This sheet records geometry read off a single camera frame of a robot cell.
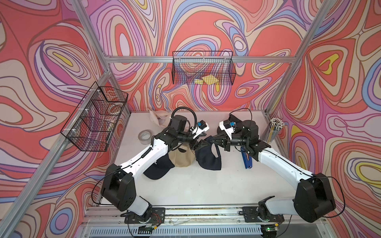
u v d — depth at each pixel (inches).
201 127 25.3
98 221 28.9
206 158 29.5
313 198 16.2
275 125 34.8
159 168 35.1
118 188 16.3
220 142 27.6
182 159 35.4
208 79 35.8
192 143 26.6
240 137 26.5
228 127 25.2
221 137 27.0
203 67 37.7
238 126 25.1
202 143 26.6
